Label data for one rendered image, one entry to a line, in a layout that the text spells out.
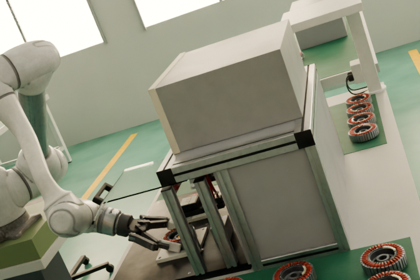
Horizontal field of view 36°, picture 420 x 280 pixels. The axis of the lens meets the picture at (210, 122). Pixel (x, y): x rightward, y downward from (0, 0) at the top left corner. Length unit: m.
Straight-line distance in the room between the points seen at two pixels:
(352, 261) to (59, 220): 0.84
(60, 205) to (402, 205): 1.00
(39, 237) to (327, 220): 1.26
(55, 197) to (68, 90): 5.39
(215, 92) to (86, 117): 5.65
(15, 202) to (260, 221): 1.20
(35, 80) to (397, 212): 1.27
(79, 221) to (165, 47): 5.04
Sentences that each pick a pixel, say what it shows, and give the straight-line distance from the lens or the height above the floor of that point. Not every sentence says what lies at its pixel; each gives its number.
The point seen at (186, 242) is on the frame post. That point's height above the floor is 0.88.
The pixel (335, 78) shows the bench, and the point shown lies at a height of 0.73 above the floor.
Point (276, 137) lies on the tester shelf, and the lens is 1.70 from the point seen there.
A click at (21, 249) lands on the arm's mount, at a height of 0.81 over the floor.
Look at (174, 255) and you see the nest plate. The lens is 2.06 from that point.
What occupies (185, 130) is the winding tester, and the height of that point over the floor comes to 1.17.
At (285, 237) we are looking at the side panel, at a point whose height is 0.83.
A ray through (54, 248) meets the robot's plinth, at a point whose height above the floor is 0.73.
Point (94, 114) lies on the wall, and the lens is 7.34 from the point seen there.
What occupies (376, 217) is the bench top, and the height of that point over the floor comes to 0.75.
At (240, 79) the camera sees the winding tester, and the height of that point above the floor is 1.27.
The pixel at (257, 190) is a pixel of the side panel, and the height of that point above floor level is 0.98.
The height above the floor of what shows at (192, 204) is 0.92.
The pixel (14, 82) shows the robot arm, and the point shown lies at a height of 1.43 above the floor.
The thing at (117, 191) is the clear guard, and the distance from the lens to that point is 1.92.
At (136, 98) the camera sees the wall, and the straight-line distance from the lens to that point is 7.12.
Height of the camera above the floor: 1.66
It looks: 15 degrees down
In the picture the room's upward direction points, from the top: 21 degrees counter-clockwise
